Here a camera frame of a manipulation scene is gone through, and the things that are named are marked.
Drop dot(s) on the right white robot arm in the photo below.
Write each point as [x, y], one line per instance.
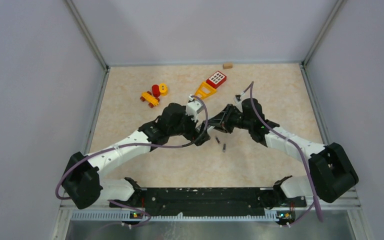
[329, 171]

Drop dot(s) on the orange toy piece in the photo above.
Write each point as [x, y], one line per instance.
[148, 97]

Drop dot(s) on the yellow triangle toy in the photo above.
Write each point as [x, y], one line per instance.
[205, 90]

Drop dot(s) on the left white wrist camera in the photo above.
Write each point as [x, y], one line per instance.
[193, 108]

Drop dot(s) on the red cylinder toy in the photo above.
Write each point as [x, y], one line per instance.
[155, 89]

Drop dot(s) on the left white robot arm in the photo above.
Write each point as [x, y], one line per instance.
[81, 181]

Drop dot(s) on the yellow ring toy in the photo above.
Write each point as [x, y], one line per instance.
[163, 89]

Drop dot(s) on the red toy block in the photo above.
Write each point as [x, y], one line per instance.
[216, 80]

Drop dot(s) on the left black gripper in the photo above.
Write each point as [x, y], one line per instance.
[199, 137]

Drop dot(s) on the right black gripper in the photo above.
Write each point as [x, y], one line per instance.
[221, 122]

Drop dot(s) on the small wooden block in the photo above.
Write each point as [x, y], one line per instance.
[227, 65]

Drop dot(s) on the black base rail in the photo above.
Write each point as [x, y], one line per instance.
[214, 203]

